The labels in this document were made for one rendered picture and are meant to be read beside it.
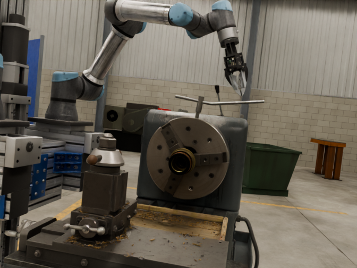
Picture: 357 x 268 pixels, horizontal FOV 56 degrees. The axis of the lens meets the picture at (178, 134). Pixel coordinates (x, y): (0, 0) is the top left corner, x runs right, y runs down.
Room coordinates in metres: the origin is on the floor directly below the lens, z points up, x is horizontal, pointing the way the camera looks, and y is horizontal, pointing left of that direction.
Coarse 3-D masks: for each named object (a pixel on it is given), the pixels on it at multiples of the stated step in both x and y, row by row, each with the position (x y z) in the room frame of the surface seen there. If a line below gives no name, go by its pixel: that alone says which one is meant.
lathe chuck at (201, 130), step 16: (160, 128) 1.27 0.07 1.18; (176, 128) 1.26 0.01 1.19; (192, 128) 1.25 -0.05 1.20; (208, 128) 1.23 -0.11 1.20; (160, 144) 1.27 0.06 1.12; (192, 144) 1.25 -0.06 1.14; (208, 144) 1.23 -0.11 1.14; (224, 144) 1.22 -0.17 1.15; (160, 160) 1.27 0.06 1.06; (160, 176) 1.27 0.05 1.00; (192, 176) 1.24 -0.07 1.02; (208, 176) 1.23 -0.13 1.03; (224, 176) 1.22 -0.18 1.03; (176, 192) 1.25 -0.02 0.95; (192, 192) 1.24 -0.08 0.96; (208, 192) 1.23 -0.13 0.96
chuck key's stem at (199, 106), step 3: (201, 96) 1.28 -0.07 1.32; (198, 99) 1.28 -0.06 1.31; (201, 99) 1.28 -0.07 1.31; (198, 102) 1.28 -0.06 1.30; (201, 102) 1.28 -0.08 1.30; (198, 105) 1.28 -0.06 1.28; (201, 105) 1.28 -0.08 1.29; (198, 108) 1.28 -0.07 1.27; (201, 108) 1.28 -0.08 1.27; (195, 111) 1.28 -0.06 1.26; (198, 111) 1.28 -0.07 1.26; (195, 114) 1.29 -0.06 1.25; (198, 114) 1.28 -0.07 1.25; (195, 117) 1.28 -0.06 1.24; (198, 117) 1.28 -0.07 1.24
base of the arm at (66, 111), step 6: (54, 102) 1.54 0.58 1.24; (60, 102) 1.53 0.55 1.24; (66, 102) 1.54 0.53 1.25; (72, 102) 1.56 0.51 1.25; (48, 108) 1.54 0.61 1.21; (54, 108) 1.52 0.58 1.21; (60, 108) 1.53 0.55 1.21; (66, 108) 1.54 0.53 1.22; (72, 108) 1.56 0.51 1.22; (48, 114) 1.53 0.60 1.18; (54, 114) 1.52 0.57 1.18; (60, 114) 1.52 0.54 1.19; (66, 114) 1.54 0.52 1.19; (72, 114) 1.55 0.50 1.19; (66, 120) 1.53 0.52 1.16; (72, 120) 1.55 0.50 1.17
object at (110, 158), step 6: (96, 150) 0.68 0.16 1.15; (102, 150) 0.67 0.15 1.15; (108, 150) 0.68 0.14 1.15; (114, 150) 0.69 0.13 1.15; (102, 156) 0.67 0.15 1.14; (108, 156) 0.67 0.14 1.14; (114, 156) 0.68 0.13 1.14; (120, 156) 0.69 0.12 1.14; (102, 162) 0.66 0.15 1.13; (108, 162) 0.66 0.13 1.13; (114, 162) 0.67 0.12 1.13; (120, 162) 0.68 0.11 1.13
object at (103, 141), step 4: (104, 136) 0.69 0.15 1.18; (108, 136) 0.69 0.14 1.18; (112, 136) 0.70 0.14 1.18; (100, 140) 0.68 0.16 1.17; (104, 140) 0.68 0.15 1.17; (108, 140) 0.68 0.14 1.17; (112, 140) 0.69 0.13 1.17; (100, 144) 0.68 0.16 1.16; (104, 144) 0.68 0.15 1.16; (108, 144) 0.68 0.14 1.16; (112, 144) 0.69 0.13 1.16; (100, 148) 0.68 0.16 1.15; (104, 148) 0.68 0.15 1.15; (108, 148) 0.68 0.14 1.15; (112, 148) 0.69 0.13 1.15
